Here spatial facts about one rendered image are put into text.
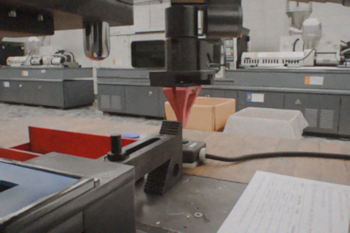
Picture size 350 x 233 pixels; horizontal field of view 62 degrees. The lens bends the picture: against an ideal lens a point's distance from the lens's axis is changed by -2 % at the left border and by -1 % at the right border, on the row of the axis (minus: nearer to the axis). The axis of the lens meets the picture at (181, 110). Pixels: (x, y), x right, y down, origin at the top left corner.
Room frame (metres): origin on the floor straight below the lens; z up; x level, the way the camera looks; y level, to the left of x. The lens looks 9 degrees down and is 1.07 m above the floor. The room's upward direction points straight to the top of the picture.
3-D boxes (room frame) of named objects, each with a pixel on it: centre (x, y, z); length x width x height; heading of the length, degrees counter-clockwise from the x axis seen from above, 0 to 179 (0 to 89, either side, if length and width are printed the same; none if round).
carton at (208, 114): (2.73, -0.17, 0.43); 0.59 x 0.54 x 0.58; 152
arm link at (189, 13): (0.51, -0.01, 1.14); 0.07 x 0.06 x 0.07; 93
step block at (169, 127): (0.40, 0.03, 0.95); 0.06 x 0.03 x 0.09; 156
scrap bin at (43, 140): (0.42, 0.20, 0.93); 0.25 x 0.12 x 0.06; 66
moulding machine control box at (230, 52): (4.68, -0.78, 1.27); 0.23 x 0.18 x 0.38; 152
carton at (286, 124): (2.49, -0.76, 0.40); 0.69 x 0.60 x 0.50; 151
